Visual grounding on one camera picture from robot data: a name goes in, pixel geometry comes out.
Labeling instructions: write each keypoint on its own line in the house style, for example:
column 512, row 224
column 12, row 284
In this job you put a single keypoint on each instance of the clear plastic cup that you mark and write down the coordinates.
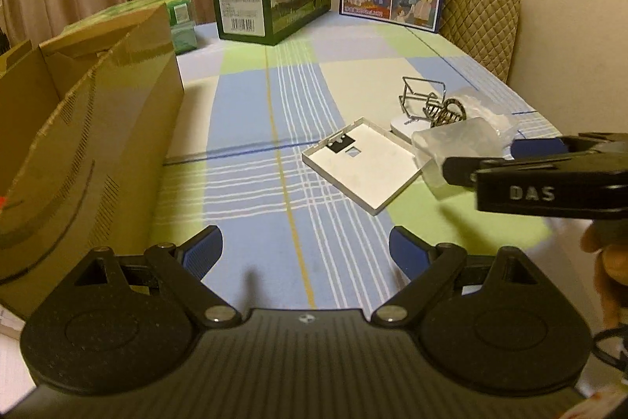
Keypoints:
column 470, row 138

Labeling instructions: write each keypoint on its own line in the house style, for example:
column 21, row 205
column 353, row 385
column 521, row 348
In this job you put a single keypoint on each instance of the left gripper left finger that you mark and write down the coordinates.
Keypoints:
column 181, row 269

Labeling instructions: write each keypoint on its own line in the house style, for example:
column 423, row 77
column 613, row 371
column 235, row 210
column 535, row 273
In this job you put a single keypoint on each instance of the silver wire rack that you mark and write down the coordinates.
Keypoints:
column 422, row 99

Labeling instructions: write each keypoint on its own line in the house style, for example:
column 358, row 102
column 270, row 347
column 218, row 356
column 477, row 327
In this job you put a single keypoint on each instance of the beige quilted chair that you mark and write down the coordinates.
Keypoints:
column 486, row 30

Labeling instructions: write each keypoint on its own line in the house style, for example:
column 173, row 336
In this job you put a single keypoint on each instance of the leopard print hair clip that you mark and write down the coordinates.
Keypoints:
column 443, row 111

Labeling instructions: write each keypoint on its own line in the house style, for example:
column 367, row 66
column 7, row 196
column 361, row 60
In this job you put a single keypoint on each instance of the green tissue pack stack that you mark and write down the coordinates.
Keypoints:
column 181, row 15

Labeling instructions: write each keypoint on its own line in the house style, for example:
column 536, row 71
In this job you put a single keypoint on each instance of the clear box of floss picks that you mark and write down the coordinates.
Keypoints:
column 479, row 105

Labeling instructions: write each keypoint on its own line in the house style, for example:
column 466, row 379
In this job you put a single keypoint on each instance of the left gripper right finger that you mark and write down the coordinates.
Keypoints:
column 432, row 270

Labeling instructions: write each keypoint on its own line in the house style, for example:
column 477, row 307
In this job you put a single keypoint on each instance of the checked tablecloth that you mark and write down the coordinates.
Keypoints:
column 252, row 119

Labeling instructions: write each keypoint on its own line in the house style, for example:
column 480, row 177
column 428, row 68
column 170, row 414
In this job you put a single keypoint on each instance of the brown cardboard box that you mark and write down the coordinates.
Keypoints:
column 87, row 118

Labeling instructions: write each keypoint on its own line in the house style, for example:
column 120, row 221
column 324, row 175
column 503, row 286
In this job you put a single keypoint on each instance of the person's right hand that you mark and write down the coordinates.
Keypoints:
column 610, row 273

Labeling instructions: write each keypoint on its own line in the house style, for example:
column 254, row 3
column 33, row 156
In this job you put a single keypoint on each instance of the white remote control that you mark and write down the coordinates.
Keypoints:
column 404, row 126

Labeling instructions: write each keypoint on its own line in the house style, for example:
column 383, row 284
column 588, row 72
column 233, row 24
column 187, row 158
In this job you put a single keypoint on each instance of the white square lid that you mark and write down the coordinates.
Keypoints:
column 368, row 164

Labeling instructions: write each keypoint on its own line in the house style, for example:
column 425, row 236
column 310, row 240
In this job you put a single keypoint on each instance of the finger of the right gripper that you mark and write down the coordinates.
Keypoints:
column 582, row 142
column 559, row 171

